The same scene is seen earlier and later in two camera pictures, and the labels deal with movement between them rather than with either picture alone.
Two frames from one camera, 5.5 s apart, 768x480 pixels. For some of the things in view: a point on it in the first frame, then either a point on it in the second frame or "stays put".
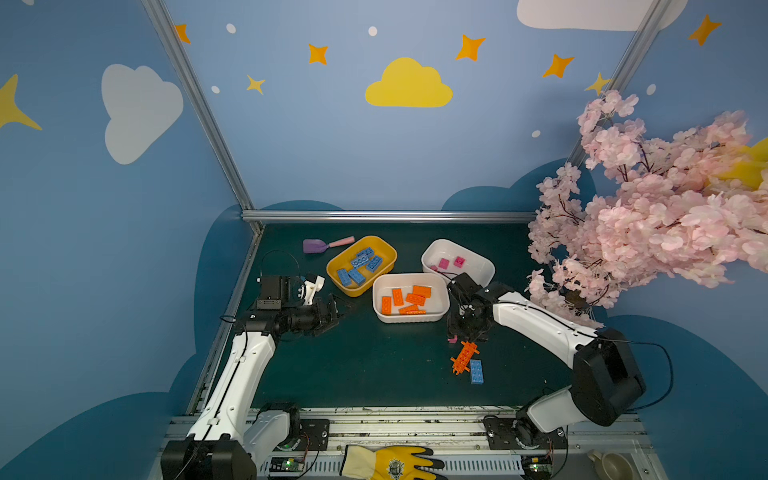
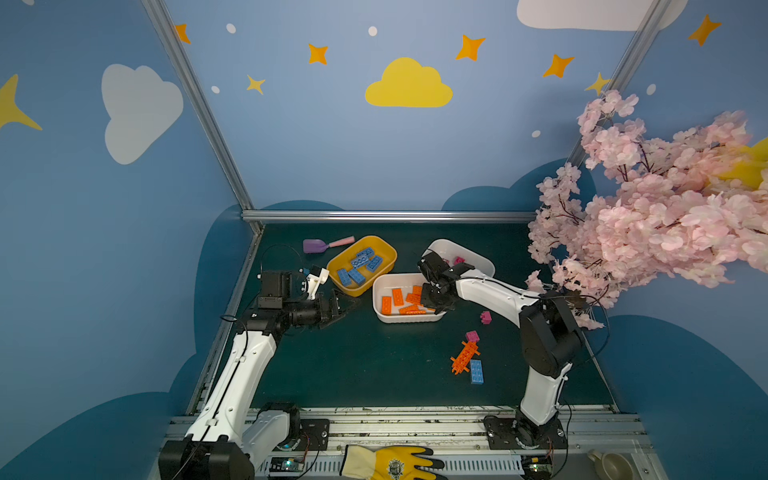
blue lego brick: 344,277 stays put
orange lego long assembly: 463,359 stays put
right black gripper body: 466,321 to 429,279
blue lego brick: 363,255 stays put
